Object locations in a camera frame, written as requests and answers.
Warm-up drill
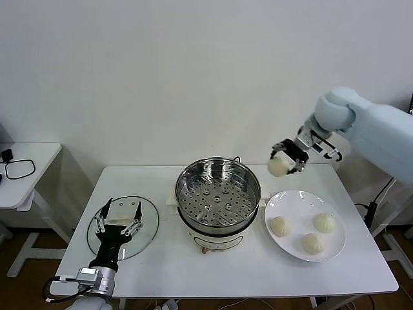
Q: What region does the white round plate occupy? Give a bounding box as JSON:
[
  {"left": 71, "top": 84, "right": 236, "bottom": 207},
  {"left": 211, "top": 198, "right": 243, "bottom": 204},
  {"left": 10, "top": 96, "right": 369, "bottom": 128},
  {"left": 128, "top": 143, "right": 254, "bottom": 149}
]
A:
[{"left": 264, "top": 190, "right": 348, "bottom": 263}]

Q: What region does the white steamed baozi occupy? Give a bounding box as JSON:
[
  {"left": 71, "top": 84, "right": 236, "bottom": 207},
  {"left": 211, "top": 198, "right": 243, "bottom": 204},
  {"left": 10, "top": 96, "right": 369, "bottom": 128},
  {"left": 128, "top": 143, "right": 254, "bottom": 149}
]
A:
[
  {"left": 270, "top": 216, "right": 292, "bottom": 238},
  {"left": 301, "top": 232, "right": 325, "bottom": 255},
  {"left": 313, "top": 212, "right": 337, "bottom": 233},
  {"left": 267, "top": 151, "right": 293, "bottom": 177}
]

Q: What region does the black power adapter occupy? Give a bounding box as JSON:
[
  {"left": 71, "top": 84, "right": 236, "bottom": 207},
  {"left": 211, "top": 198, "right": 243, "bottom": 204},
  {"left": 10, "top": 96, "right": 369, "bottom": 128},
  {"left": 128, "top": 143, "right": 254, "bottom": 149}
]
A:
[{"left": 354, "top": 200, "right": 379, "bottom": 230}]

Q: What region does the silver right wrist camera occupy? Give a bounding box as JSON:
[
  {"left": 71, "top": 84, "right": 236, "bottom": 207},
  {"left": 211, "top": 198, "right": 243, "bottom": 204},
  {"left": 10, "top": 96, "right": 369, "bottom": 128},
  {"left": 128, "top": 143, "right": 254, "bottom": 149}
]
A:
[{"left": 296, "top": 124, "right": 323, "bottom": 152}]

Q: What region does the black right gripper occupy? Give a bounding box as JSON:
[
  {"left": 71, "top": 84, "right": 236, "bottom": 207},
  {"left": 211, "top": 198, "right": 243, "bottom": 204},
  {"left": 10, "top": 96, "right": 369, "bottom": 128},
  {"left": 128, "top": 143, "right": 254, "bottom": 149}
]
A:
[{"left": 269, "top": 138, "right": 311, "bottom": 176}]

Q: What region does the white side desk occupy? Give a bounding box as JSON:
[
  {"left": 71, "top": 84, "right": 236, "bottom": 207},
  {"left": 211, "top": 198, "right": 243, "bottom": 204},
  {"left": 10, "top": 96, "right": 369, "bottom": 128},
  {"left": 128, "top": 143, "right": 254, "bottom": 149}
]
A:
[
  {"left": 0, "top": 142, "right": 76, "bottom": 278},
  {"left": 369, "top": 176, "right": 413, "bottom": 269}
]

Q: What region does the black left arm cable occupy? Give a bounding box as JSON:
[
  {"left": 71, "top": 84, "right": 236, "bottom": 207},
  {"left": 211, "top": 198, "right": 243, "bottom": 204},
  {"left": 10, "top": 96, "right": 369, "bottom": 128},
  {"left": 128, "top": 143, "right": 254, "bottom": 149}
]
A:
[{"left": 43, "top": 276, "right": 93, "bottom": 304}]

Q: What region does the glass pot lid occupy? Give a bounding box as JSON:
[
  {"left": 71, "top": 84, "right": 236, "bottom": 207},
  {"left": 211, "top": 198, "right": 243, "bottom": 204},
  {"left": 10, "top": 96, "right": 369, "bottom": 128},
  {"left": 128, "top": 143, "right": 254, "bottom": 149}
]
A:
[{"left": 86, "top": 194, "right": 161, "bottom": 261}]

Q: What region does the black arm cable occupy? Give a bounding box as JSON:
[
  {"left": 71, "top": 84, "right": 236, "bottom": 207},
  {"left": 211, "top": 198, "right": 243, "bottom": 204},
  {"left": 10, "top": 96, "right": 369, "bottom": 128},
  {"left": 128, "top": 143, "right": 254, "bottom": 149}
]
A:
[
  {"left": 311, "top": 129, "right": 343, "bottom": 161},
  {"left": 43, "top": 276, "right": 93, "bottom": 304}
]

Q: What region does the white power strip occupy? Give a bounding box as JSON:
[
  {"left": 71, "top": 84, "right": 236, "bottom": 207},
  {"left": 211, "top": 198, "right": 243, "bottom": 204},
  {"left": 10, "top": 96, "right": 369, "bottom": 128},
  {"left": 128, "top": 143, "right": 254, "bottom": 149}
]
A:
[{"left": 157, "top": 298, "right": 181, "bottom": 310}]

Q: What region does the white and black cable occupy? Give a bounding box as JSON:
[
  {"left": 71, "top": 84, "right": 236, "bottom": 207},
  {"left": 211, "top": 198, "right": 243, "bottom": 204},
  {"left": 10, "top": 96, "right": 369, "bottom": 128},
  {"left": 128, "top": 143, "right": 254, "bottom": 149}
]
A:
[{"left": 376, "top": 178, "right": 398, "bottom": 207}]

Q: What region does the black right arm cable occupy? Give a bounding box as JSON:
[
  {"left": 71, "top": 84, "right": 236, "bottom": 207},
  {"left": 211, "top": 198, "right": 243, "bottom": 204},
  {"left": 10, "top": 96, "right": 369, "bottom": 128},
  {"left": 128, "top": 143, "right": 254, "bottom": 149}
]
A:
[{"left": 311, "top": 129, "right": 343, "bottom": 161}]

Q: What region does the black looped cable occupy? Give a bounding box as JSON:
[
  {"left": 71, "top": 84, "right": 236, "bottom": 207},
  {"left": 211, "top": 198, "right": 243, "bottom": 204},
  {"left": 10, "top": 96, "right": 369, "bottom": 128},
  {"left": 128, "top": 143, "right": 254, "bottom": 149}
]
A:
[{"left": 5, "top": 158, "right": 36, "bottom": 180}]

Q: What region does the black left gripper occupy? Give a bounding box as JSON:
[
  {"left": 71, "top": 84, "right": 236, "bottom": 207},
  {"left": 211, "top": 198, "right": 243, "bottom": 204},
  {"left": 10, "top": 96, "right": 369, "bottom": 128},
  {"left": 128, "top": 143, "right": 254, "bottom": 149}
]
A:
[{"left": 88, "top": 198, "right": 143, "bottom": 269}]

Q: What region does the perforated steel steamer basket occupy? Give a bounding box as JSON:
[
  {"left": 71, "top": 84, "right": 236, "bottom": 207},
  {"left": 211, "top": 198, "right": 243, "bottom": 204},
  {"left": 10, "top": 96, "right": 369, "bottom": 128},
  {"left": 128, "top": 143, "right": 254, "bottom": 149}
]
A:
[{"left": 175, "top": 157, "right": 261, "bottom": 234}]

